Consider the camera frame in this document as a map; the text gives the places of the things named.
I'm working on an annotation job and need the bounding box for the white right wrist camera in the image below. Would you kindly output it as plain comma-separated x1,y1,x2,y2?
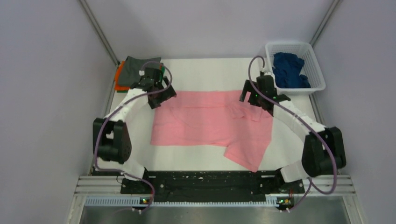
260,68,275,78

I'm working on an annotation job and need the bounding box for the pink t shirt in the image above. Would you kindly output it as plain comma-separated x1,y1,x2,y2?
151,90,273,172

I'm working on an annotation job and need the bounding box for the white cable duct strip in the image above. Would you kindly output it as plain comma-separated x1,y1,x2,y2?
85,196,291,207

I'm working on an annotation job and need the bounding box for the grey folded t shirt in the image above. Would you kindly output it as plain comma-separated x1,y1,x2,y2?
114,56,162,91

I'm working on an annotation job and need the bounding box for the blue t shirt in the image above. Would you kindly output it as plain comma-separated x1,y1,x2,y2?
272,52,311,89

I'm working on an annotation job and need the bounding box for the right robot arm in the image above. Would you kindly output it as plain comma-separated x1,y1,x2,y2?
240,74,347,192

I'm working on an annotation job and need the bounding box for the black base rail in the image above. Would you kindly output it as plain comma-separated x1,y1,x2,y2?
120,171,305,203

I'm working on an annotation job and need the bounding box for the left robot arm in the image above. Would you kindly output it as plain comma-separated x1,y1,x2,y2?
93,64,177,193

